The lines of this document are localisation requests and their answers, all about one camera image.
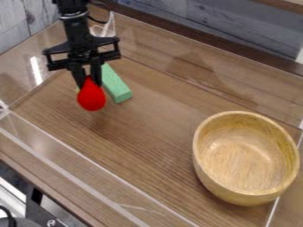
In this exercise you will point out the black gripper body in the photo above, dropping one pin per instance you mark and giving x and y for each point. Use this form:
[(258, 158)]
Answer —
[(95, 47)]

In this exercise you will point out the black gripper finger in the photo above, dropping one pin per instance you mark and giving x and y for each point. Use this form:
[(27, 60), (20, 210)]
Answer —
[(95, 69), (78, 73)]

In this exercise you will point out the red plush strawberry toy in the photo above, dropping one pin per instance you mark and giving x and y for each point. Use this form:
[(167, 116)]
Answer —
[(91, 96)]

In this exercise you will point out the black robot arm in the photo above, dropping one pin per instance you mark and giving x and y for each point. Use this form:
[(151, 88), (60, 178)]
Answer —
[(74, 15)]

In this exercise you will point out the green rectangular block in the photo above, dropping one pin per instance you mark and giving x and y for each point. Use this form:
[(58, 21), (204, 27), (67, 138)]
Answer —
[(114, 85)]

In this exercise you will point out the wooden bowl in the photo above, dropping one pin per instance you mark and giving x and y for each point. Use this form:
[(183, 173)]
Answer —
[(246, 157)]

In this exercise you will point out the clear acrylic corner bracket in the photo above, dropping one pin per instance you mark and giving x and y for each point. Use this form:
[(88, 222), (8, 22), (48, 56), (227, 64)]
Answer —
[(104, 27)]

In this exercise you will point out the clear acrylic table enclosure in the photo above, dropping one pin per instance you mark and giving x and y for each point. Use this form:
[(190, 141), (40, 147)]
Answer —
[(116, 166)]

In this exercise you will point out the black table clamp bracket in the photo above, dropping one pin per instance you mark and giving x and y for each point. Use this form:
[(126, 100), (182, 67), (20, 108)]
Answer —
[(36, 213)]

